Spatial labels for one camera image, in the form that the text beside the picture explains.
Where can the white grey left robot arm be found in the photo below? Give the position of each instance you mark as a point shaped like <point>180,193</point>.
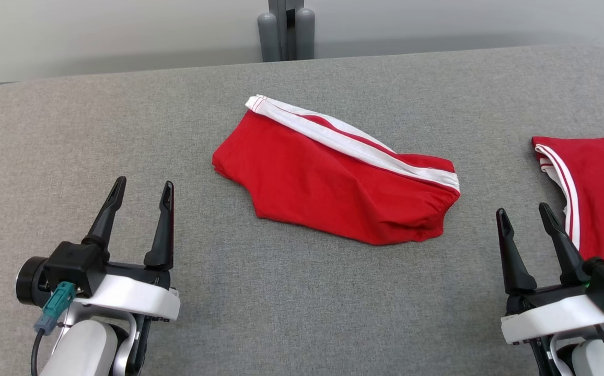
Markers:
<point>80,347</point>

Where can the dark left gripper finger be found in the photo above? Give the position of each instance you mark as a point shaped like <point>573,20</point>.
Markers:
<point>106,219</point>
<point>165,235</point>

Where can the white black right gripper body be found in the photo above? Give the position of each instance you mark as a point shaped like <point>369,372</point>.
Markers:
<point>553,318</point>

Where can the grey metal partition post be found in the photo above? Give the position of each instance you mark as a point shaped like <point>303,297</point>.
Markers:
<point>286,21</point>

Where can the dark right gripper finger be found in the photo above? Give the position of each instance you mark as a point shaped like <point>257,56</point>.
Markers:
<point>513,261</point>
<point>566,250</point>

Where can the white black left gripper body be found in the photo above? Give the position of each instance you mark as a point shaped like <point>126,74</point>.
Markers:
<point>135,300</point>

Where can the grey fabric padded surface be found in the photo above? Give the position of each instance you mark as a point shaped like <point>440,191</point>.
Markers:
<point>333,303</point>

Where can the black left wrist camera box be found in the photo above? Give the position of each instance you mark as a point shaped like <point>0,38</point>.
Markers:
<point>74,266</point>

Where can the grey cylindrical post foot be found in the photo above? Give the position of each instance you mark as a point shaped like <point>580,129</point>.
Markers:
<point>305,34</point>
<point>268,36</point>

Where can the red shorts with white stripe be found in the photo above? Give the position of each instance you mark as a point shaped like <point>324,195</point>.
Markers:
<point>323,188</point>

